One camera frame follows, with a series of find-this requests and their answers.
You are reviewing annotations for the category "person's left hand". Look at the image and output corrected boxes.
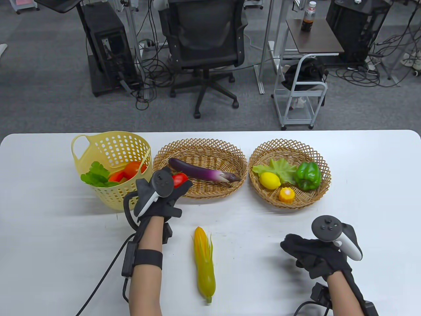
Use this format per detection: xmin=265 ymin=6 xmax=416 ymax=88
xmin=136 ymin=166 xmax=193 ymax=226

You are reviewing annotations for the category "person's right hand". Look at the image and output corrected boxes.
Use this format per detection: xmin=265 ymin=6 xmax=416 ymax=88
xmin=280 ymin=233 xmax=352 ymax=282

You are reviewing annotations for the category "red tomato object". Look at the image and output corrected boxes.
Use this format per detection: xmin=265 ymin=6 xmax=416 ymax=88
xmin=171 ymin=172 xmax=189 ymax=189

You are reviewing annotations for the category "grey white hand controller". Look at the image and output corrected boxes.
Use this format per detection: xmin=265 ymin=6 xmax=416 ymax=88
xmin=311 ymin=215 xmax=363 ymax=261

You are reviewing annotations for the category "oval wicker basket container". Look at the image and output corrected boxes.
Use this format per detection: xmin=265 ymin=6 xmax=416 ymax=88
xmin=152 ymin=138 xmax=248 ymax=199

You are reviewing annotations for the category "yellow plastic basket container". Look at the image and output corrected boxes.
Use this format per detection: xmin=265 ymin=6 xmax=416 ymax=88
xmin=71 ymin=131 xmax=153 ymax=213

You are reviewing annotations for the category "purple eggplant object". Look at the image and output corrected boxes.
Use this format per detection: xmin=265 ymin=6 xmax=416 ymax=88
xmin=168 ymin=158 xmax=242 ymax=183

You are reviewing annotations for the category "orange fruit object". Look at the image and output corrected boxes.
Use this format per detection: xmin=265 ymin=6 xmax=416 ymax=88
xmin=124 ymin=161 xmax=147 ymax=180

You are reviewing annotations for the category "round wicker basket container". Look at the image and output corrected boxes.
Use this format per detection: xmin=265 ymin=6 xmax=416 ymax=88
xmin=249 ymin=139 xmax=332 ymax=209

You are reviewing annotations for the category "yellow corn cob object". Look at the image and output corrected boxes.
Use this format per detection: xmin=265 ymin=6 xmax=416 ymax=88
xmin=193 ymin=226 xmax=216 ymax=304

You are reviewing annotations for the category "orange carrot object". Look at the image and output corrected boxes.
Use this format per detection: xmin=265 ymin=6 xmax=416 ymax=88
xmin=81 ymin=161 xmax=127 ymax=188

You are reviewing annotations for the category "green bell pepper object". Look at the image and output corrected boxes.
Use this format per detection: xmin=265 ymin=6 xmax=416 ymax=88
xmin=294 ymin=162 xmax=322 ymax=192

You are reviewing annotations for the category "yellow lemon object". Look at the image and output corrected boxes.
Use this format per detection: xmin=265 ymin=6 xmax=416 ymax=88
xmin=260 ymin=171 xmax=281 ymax=190

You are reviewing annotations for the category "green lettuce leaf object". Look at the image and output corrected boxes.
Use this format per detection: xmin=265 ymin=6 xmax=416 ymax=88
xmin=252 ymin=158 xmax=298 ymax=185

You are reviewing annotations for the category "person's right forearm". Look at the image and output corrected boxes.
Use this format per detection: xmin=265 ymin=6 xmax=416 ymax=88
xmin=326 ymin=268 xmax=365 ymax=316

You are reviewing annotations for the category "person's left forearm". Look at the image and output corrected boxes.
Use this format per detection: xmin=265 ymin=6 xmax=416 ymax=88
xmin=128 ymin=216 xmax=164 ymax=316

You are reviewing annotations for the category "black left wrist band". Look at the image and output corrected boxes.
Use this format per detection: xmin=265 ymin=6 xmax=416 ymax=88
xmin=133 ymin=249 xmax=163 ymax=270

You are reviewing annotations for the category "black left sensor box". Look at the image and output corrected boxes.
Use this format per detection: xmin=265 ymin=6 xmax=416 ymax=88
xmin=121 ymin=241 xmax=135 ymax=278

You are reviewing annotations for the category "white power strip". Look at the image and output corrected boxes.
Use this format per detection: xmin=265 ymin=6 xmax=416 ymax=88
xmin=138 ymin=39 xmax=169 ymax=50

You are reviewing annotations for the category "white rolling cart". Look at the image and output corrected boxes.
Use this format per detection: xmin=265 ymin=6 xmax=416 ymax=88
xmin=271 ymin=53 xmax=329 ymax=130

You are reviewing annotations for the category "black computer tower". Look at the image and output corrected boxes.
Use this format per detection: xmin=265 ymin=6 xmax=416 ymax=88
xmin=76 ymin=2 xmax=140 ymax=97
xmin=326 ymin=0 xmax=392 ymax=63

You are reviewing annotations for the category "black office chair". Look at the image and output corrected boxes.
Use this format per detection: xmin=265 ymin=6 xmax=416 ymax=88
xmin=158 ymin=0 xmax=249 ymax=119

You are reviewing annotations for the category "black bag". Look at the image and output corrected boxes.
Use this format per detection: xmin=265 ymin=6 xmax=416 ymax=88
xmin=282 ymin=58 xmax=329 ymax=92

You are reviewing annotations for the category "brown side table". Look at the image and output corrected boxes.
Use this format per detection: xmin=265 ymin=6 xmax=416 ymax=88
xmin=285 ymin=18 xmax=345 ymax=55

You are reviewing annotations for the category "black desk top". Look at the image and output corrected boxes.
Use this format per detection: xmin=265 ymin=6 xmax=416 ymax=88
xmin=35 ymin=0 xmax=83 ymax=13

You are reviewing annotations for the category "dark drink bottle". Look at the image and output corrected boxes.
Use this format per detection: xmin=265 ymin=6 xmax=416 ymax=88
xmin=301 ymin=1 xmax=317 ymax=33

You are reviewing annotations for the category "white pink cart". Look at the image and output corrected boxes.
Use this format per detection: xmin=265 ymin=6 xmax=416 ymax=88
xmin=9 ymin=0 xmax=40 ymax=14

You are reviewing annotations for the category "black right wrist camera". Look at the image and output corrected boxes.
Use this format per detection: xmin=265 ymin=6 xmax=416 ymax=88
xmin=310 ymin=282 xmax=332 ymax=308

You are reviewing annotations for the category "black right glove cable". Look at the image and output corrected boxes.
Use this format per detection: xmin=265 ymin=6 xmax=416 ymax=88
xmin=294 ymin=300 xmax=331 ymax=316

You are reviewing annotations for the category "black glove cable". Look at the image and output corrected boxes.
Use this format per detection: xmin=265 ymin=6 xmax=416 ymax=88
xmin=294 ymin=300 xmax=331 ymax=316
xmin=76 ymin=232 xmax=137 ymax=316

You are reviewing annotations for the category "black left glove cable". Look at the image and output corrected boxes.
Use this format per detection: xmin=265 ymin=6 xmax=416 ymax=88
xmin=76 ymin=232 xmax=137 ymax=316

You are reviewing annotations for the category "black floor cable tangle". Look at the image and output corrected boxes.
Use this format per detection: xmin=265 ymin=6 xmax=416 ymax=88
xmin=329 ymin=0 xmax=421 ymax=88
xmin=132 ymin=0 xmax=175 ymax=111

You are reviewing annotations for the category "white desk leg frame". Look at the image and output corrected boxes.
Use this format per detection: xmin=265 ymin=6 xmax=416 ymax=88
xmin=254 ymin=0 xmax=296 ymax=95

